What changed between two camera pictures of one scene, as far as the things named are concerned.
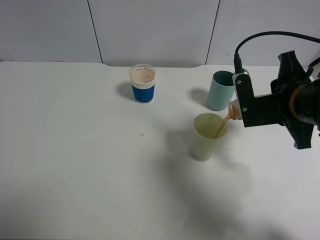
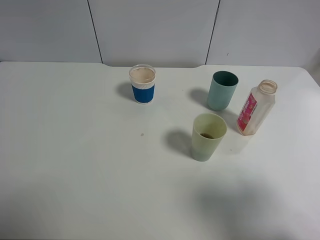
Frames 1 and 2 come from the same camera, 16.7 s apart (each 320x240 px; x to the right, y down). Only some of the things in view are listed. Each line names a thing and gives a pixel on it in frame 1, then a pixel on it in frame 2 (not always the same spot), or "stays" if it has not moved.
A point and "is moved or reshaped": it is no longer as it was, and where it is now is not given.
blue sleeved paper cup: (142, 77) stays
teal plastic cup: (221, 90) stays
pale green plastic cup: (206, 126) stays
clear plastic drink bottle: (234, 110) is moved or reshaped
